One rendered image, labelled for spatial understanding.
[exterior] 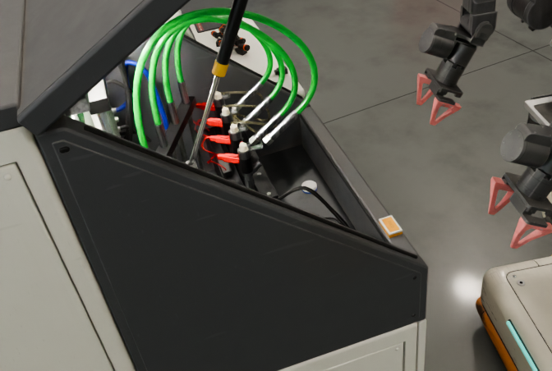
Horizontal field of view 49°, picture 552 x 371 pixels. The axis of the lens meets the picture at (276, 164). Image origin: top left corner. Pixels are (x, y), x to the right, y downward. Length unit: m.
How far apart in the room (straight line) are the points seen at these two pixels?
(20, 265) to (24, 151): 0.20
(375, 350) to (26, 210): 0.78
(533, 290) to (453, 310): 0.38
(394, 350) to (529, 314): 0.76
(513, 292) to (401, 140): 1.29
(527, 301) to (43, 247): 1.54
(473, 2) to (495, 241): 1.41
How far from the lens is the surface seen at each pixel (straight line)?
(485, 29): 1.46
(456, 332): 2.33
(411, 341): 1.38
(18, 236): 0.93
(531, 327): 2.03
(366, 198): 1.37
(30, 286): 0.99
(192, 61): 1.54
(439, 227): 2.68
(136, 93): 1.19
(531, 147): 1.12
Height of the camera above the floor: 1.85
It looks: 37 degrees down
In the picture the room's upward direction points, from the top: 8 degrees counter-clockwise
